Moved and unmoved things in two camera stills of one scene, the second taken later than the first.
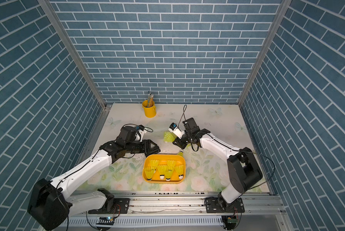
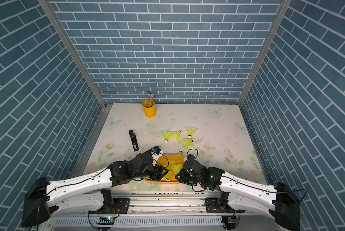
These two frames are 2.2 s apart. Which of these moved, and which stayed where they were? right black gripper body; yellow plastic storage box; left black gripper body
Moved: right black gripper body; left black gripper body
Stayed: yellow plastic storage box
